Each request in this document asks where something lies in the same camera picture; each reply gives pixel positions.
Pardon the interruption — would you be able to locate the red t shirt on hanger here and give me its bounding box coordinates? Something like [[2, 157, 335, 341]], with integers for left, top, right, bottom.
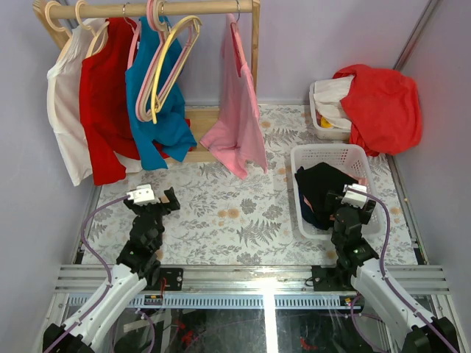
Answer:
[[79, 18, 142, 185]]

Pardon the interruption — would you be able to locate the peach hanger far left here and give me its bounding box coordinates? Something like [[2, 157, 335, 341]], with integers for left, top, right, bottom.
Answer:
[[45, 1, 72, 39]]

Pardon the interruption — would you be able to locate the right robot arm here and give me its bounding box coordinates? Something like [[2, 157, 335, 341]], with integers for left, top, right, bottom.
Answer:
[[325, 184, 459, 352]]

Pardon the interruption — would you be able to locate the wooden clothes rack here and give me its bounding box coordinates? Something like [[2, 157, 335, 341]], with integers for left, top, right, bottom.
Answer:
[[32, 1, 261, 163]]

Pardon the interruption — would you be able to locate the white laundry basket back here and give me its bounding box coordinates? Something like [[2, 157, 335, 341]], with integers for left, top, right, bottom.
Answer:
[[309, 81, 350, 141]]

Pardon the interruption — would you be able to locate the salmon pink folded shirt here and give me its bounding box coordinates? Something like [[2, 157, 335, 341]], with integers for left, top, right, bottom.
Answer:
[[300, 178, 368, 212]]

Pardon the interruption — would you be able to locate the pink empty hanger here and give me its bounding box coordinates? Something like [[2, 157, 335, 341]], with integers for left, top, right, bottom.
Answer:
[[135, 1, 202, 124]]

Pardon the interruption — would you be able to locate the yellow item in back basket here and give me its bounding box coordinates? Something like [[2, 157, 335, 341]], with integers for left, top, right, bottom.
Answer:
[[320, 117, 333, 129]]

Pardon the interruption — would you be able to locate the white laundry basket front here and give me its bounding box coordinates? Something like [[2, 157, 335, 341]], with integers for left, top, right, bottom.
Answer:
[[291, 143, 378, 240]]

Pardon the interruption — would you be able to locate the floral table mat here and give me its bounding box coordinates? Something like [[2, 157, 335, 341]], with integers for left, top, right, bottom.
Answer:
[[80, 104, 420, 266]]

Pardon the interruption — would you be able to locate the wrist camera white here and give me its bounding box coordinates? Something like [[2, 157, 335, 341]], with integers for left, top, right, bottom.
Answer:
[[341, 184, 367, 208], [126, 184, 155, 204]]

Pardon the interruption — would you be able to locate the aluminium rail frame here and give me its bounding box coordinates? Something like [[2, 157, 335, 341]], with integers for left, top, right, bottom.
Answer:
[[54, 265, 450, 309]]

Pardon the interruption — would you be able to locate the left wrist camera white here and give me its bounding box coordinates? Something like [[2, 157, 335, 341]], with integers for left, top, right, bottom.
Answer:
[[126, 184, 155, 204]]

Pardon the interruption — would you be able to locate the pink t shirt on hanger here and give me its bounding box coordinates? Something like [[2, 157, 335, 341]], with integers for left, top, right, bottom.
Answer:
[[199, 14, 268, 179]]

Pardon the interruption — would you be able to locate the white t shirt on hanger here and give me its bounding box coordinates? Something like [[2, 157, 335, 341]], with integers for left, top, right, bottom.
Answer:
[[46, 26, 93, 186]]

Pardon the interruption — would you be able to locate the black t shirt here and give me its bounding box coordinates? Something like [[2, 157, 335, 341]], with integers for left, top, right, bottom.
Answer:
[[294, 163, 358, 230]]

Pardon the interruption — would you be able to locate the navy blue folded shirt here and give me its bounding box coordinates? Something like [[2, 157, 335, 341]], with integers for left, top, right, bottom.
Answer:
[[300, 200, 320, 229]]

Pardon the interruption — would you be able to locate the red orange cloth on basket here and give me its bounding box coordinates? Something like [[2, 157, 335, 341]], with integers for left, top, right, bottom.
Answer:
[[333, 64, 423, 157]]

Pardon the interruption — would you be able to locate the yellow empty hanger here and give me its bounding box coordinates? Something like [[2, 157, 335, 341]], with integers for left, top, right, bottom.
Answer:
[[138, 15, 202, 124]]

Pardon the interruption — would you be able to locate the white laundry basket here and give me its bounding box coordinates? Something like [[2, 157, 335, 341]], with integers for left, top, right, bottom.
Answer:
[[309, 81, 350, 141], [291, 143, 378, 240]]

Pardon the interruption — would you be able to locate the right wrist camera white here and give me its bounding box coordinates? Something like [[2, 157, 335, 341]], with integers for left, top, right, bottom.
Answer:
[[341, 184, 367, 208]]

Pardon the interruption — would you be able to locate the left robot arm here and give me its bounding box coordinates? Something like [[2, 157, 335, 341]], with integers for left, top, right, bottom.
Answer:
[[42, 184, 180, 352]]

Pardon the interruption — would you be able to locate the blue t shirt on hanger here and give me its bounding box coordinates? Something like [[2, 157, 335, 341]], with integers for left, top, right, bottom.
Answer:
[[125, 16, 196, 171]]

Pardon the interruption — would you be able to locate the white cloth in back basket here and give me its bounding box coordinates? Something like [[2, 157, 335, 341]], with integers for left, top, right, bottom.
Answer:
[[314, 75, 353, 130]]

